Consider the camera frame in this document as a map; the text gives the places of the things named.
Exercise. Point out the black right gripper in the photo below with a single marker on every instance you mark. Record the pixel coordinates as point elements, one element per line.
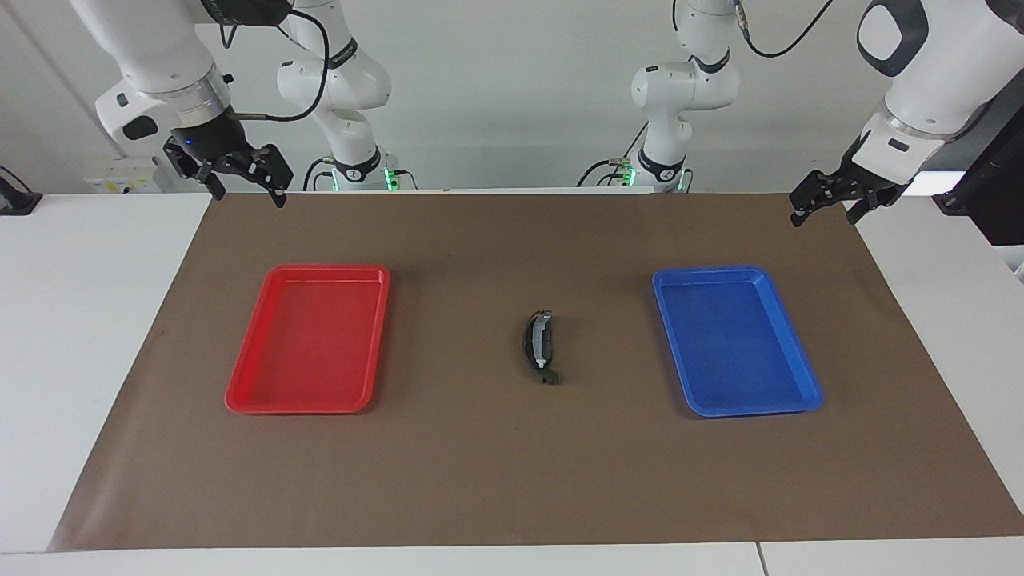
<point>212,144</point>

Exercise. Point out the white wall socket box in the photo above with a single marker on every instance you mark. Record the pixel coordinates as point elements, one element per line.
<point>120,174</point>

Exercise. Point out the small black desk device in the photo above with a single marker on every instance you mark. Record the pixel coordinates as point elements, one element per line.
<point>16,200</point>

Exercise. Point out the dark grey brake pad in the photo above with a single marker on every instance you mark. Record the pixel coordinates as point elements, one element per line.
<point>526,342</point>

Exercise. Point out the brown table mat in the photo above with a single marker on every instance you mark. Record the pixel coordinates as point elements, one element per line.
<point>512,464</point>

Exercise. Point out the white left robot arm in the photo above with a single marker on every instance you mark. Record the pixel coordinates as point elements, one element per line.
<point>928,80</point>

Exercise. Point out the large black equipment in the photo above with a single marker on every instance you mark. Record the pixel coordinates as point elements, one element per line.
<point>992,192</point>

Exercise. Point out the blue plastic tray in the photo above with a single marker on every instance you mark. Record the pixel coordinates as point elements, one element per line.
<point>732,344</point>

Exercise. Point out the red plastic tray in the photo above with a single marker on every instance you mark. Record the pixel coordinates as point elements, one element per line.
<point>312,344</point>

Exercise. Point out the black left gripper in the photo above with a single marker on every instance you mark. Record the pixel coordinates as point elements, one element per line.
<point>876,180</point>

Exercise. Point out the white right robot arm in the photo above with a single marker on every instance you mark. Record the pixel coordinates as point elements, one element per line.
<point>152,48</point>

